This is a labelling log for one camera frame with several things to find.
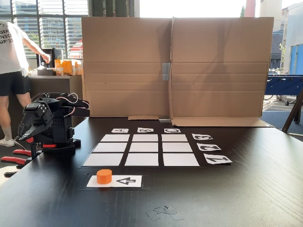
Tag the round orange token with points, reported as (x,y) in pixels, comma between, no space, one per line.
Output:
(104,177)

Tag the nine-square white grid sheet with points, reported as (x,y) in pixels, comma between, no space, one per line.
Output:
(145,151)

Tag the person's hand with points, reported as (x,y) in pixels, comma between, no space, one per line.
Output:
(46,58)

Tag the brown counter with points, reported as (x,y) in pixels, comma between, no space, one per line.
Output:
(52,85)

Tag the red black bar clamp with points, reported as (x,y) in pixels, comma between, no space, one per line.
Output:
(14,160)
(22,152)

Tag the black coffee machine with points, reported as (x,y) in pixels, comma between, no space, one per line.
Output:
(56,55)

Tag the orange white carton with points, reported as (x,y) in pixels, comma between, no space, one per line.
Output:
(77,67)

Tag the person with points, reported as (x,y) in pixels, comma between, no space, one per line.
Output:
(9,52)

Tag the paper sheet letter A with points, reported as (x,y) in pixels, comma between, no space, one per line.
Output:
(120,130)

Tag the brown cardboard panel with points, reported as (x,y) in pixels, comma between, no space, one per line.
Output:
(220,71)
(125,71)

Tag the paper sheet letter B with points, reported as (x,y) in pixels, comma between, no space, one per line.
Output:
(145,130)

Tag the white arrow paper sheet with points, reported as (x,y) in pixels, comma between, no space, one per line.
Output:
(127,181)

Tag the grey tape strip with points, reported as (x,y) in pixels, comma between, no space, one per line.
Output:
(165,120)
(166,71)

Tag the paper sheet letter C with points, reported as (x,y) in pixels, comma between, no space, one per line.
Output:
(172,130)

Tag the paper sheet number 3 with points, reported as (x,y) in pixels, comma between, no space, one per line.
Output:
(202,137)

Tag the paper sheet number 2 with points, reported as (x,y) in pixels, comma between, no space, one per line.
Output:
(208,147)

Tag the paper sheet number 1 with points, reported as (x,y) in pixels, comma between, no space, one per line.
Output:
(217,159)

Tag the blue foosball table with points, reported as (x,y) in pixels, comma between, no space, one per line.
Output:
(284,85)

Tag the dark wooden easel leg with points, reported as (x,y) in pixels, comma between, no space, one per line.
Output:
(293,111)

